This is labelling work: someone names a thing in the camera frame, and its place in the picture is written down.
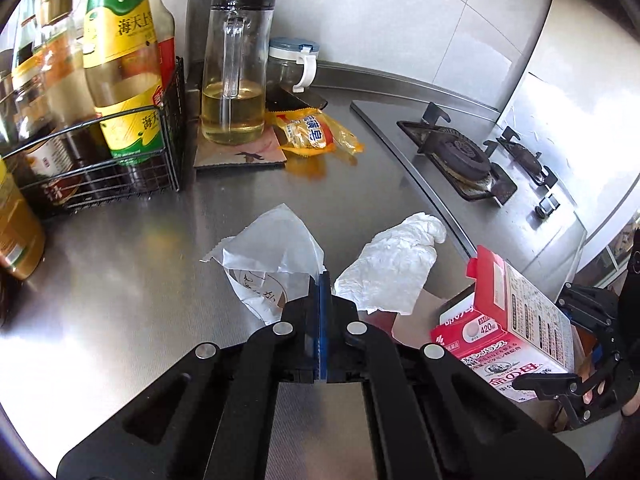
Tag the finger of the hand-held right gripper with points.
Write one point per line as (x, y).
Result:
(592, 307)
(580, 402)

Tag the small black stove burner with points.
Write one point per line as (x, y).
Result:
(527, 157)

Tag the red white carton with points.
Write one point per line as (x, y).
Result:
(505, 340)

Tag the translucent white paper bag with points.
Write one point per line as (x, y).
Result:
(270, 245)

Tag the cardboard coaster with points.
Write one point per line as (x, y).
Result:
(235, 157)

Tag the tall brown cap bottle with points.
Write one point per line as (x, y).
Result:
(65, 60)

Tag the glass jar blue white lid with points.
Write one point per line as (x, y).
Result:
(290, 62)

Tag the foil splash guard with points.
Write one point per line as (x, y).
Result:
(575, 150)

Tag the crumpled white tissue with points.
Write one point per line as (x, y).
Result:
(390, 265)

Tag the large black stove burner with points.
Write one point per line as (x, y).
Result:
(460, 157)

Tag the orange snack packet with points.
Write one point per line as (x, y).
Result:
(310, 132)

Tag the black packet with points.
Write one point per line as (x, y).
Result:
(300, 100)

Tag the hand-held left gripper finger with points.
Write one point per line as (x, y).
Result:
(325, 330)
(312, 330)

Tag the steel gas stove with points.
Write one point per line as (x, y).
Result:
(530, 230)

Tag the red label bottle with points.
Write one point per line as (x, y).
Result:
(162, 35)

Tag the glass oil dispenser black lid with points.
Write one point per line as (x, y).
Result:
(232, 105)

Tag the large yellow green label bottle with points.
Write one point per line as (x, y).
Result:
(125, 70)

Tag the yellow lid jar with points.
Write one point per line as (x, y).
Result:
(17, 230)

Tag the beige cardboard piece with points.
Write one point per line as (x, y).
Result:
(420, 315)

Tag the stove knob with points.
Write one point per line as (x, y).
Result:
(542, 210)
(551, 200)

